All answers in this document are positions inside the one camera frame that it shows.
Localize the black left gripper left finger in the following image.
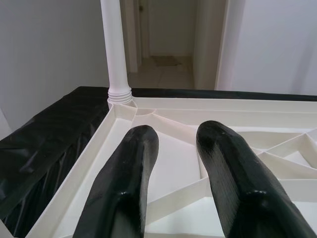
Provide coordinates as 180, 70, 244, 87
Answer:
75, 124, 159, 238

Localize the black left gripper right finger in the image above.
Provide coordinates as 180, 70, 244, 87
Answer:
195, 120, 312, 238

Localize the white plastic table top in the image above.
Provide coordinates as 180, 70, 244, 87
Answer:
24, 96, 317, 238

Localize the white plastic table leg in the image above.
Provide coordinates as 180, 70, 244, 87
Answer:
100, 0, 133, 109

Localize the black table cloth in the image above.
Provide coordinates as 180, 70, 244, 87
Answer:
0, 86, 317, 236

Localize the brown hallway floor mat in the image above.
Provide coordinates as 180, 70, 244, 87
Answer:
151, 56, 184, 67

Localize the white hallway door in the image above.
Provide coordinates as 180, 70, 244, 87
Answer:
137, 0, 152, 59

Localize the white door frame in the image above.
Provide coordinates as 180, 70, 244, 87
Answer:
120, 0, 240, 91

